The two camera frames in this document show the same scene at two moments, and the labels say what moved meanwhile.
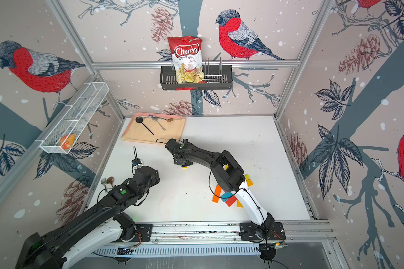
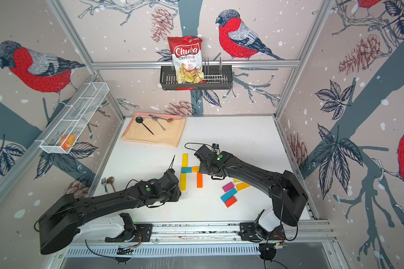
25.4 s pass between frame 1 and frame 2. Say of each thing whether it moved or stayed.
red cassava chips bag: stayed
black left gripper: moved
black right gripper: moved
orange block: moved
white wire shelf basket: stayed
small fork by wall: stayed
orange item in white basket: stayed
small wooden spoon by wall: stayed
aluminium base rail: stayed
